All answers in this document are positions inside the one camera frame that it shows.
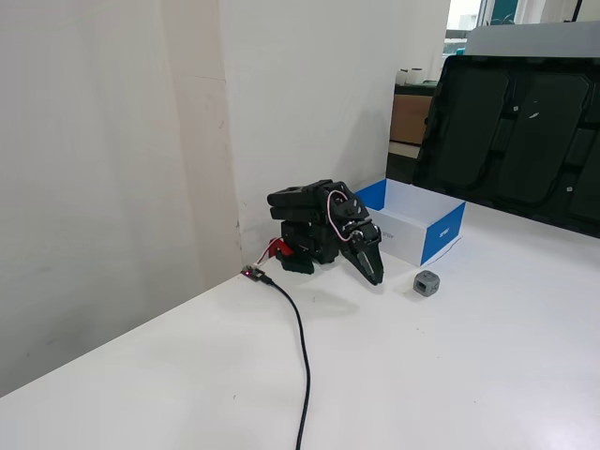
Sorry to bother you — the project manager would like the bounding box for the blue white cardboard box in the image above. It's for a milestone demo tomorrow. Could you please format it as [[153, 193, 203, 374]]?
[[353, 177, 468, 268]]

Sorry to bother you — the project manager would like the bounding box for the black usb cable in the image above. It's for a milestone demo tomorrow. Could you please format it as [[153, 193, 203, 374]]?
[[262, 275, 312, 450]]

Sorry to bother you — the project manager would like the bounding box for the brown cardboard box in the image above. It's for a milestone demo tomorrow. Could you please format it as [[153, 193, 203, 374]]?
[[389, 92, 435, 146]]

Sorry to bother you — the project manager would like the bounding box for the gray block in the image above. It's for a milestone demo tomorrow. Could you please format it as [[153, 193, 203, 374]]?
[[412, 268, 443, 298]]

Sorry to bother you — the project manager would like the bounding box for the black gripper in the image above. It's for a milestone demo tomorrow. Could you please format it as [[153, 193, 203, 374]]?
[[337, 199, 386, 287]]

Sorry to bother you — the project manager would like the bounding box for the white red servo wire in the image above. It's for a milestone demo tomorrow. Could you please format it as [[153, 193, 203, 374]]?
[[324, 188, 358, 243]]

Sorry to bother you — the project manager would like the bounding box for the black plastic moulded tray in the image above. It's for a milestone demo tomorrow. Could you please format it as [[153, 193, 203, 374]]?
[[411, 54, 600, 241]]

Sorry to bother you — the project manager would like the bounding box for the small controller circuit board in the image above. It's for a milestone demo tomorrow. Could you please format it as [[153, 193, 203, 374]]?
[[239, 263, 272, 284]]

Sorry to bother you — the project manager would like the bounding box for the gray monitor back panel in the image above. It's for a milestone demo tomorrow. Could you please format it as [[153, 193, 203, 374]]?
[[465, 20, 600, 60]]

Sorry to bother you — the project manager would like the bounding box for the red table clamp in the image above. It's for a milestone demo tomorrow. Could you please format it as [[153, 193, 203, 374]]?
[[265, 237, 295, 260]]

